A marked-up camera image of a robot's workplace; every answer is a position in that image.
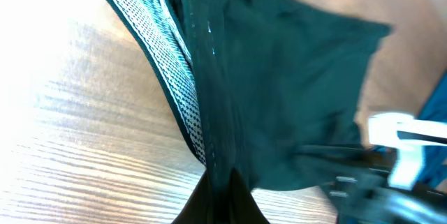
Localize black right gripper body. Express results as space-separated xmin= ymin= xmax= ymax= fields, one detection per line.
xmin=298 ymin=144 xmax=446 ymax=224

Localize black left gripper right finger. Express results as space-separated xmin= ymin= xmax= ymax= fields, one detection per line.
xmin=228 ymin=169 xmax=270 ymax=224

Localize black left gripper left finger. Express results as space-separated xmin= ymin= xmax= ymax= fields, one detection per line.
xmin=172 ymin=172 xmax=215 ymax=224

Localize black shorts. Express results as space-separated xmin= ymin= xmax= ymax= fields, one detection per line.
xmin=83 ymin=0 xmax=394 ymax=192

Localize blue shirt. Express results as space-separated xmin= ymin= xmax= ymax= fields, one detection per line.
xmin=418 ymin=73 xmax=446 ymax=188

